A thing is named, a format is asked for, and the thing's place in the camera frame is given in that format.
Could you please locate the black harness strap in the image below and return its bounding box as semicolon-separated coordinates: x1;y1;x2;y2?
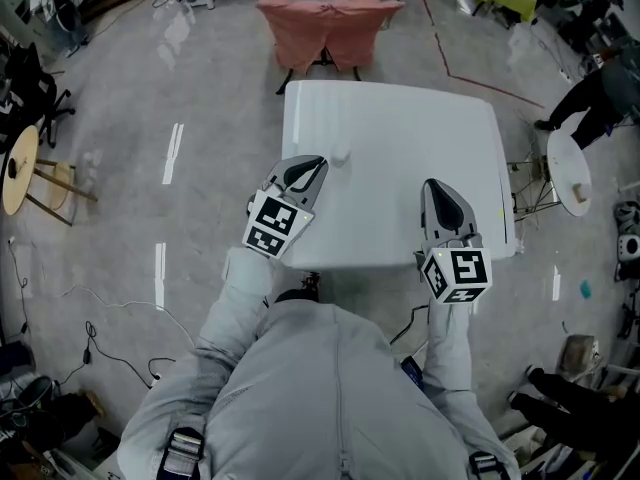
158;426;206;480
467;450;506;480

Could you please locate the person's left forearm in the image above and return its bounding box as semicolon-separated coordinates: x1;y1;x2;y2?
195;246;275;369

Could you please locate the white floor cable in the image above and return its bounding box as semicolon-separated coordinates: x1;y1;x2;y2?
59;283;197;350

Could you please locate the black hip device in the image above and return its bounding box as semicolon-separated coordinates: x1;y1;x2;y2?
400;355;427;392

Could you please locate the black device cable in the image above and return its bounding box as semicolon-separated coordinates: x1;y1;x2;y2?
388;303;431;346

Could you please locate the pink cloth covered chair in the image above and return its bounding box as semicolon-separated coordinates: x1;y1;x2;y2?
255;0;406;97

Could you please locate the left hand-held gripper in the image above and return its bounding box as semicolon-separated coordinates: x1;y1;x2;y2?
241;154;330;260

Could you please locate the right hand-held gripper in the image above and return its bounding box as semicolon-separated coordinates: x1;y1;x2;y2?
413;178;494;306

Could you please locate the white grey machine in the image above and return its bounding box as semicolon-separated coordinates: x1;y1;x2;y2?
612;200;640;283

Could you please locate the person's right forearm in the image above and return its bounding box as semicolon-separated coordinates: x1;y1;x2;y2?
422;295;474;394

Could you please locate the black office chair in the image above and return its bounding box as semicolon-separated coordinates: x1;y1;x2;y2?
0;42;76;149

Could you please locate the metal folding frame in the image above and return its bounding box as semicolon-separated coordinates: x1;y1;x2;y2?
507;155;564;229

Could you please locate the round white side table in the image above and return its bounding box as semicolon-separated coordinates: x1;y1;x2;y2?
545;128;593;218

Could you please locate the black floor cable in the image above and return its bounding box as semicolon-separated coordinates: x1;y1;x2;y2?
53;320;177;392

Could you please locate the brown cardboard box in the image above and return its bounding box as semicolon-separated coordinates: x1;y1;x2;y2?
555;334;602;382

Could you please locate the person's grey jacket torso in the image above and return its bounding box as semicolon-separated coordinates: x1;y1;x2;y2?
116;297;522;480

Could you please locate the wooden stool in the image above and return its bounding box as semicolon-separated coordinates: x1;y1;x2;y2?
24;157;99;228

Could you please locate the round wooden table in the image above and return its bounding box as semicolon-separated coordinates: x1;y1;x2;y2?
1;124;40;217

